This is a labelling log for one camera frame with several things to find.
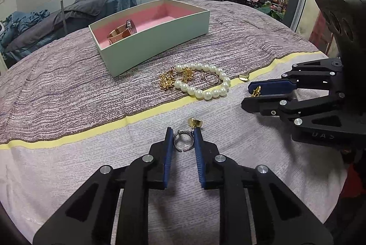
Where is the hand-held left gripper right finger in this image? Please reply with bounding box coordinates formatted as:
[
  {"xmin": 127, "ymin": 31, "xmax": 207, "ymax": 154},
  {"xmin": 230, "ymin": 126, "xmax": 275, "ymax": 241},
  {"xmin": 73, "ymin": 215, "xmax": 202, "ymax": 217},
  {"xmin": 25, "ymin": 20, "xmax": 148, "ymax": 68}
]
[{"xmin": 193, "ymin": 126, "xmax": 334, "ymax": 245}]

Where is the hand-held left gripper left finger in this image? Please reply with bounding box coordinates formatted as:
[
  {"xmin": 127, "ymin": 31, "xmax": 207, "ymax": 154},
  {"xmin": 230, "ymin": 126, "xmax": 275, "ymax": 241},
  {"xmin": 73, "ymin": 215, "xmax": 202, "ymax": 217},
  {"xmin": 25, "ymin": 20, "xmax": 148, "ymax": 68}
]
[{"xmin": 33, "ymin": 127, "xmax": 173, "ymax": 245}]

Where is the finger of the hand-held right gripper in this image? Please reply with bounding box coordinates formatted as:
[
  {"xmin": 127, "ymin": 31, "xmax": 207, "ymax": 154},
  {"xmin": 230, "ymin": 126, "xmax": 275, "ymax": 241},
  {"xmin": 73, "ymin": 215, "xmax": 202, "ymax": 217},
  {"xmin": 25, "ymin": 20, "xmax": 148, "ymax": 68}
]
[
  {"xmin": 241, "ymin": 92, "xmax": 348, "ymax": 134},
  {"xmin": 248, "ymin": 58, "xmax": 344, "ymax": 97}
]

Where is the thin silver ring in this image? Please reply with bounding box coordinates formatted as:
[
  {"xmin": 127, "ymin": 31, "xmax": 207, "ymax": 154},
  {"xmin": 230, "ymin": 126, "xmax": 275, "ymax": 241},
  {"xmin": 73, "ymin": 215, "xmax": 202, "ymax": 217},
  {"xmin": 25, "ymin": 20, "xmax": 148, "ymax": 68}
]
[{"xmin": 203, "ymin": 72, "xmax": 221, "ymax": 86}]

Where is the white pearl bracelet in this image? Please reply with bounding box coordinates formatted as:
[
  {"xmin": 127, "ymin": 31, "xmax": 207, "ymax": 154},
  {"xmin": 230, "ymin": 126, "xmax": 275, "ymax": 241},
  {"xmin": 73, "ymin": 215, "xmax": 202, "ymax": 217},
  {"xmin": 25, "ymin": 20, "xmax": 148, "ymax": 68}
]
[{"xmin": 173, "ymin": 63, "xmax": 231, "ymax": 101}]

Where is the light green box pink lining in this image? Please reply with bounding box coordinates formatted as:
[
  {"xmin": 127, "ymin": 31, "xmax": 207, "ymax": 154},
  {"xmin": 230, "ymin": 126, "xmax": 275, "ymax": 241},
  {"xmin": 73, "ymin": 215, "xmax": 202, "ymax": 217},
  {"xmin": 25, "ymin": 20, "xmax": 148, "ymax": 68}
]
[{"xmin": 88, "ymin": 0, "xmax": 211, "ymax": 78}]

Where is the person's right forearm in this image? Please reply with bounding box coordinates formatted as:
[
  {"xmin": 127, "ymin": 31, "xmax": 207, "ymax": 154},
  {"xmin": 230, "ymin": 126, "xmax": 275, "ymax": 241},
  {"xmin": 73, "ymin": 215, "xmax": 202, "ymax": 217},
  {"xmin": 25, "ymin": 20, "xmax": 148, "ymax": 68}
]
[{"xmin": 339, "ymin": 148, "xmax": 366, "ymax": 234}]

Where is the blue crumpled duvet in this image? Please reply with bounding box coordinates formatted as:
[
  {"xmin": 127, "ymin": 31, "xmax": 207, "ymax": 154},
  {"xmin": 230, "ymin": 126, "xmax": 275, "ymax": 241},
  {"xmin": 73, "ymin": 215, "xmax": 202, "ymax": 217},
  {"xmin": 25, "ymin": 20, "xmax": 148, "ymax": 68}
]
[{"xmin": 0, "ymin": 10, "xmax": 59, "ymax": 46}]

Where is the rose gold bangle bracelet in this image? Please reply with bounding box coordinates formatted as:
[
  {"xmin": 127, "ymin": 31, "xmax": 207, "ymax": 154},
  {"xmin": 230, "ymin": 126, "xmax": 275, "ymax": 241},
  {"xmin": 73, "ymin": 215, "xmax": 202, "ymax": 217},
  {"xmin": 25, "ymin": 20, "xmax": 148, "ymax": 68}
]
[{"xmin": 107, "ymin": 20, "xmax": 138, "ymax": 46}]

